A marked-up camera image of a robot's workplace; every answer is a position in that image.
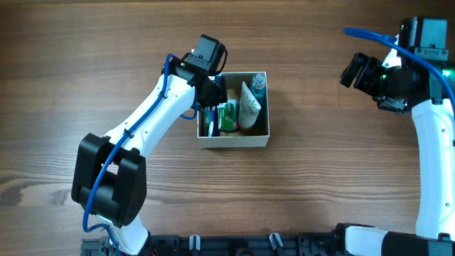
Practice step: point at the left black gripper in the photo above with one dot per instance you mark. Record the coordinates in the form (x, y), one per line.
(212, 94)

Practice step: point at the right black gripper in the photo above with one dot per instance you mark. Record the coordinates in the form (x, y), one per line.
(367, 73)

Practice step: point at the red green toothpaste tube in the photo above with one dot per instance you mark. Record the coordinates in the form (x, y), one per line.
(207, 120)

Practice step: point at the green soap box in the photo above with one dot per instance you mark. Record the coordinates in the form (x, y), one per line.
(227, 116)

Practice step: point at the blue white toothbrush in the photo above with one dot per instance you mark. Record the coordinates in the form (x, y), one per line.
(212, 122)

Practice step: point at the white cream tube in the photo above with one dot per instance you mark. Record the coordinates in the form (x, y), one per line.
(249, 108)

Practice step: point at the blue mouthwash bottle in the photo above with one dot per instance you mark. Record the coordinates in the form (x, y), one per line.
(258, 87)

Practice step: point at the blue razor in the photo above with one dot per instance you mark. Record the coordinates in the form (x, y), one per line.
(216, 132)

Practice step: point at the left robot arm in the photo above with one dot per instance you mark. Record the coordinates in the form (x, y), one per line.
(110, 171)

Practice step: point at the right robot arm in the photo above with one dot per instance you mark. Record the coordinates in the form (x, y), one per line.
(416, 77)

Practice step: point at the white cardboard box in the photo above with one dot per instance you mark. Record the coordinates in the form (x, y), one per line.
(257, 136)

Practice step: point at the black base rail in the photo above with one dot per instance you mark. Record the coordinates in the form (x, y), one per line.
(274, 244)

